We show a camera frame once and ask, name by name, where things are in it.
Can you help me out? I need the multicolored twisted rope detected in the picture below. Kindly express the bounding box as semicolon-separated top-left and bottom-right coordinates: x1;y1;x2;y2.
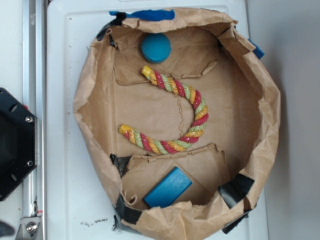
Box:
118;65;210;155

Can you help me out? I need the brown paper bag tray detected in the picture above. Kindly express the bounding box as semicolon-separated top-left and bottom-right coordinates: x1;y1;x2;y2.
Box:
73;8;281;240

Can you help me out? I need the blue rectangular block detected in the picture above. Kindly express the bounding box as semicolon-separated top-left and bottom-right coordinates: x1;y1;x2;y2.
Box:
143;167;192;208

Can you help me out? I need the blue ball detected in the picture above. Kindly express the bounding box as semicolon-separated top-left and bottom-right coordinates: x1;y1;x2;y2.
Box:
140;33;172;63

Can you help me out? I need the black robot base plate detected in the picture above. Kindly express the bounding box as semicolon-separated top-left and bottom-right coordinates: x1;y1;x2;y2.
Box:
0;87;37;201

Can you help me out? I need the aluminium rail frame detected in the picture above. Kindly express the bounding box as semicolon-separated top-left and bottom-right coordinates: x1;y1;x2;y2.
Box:
22;0;49;240

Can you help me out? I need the metal corner bracket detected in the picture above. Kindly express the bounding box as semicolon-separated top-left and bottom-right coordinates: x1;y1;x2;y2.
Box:
15;216;43;240

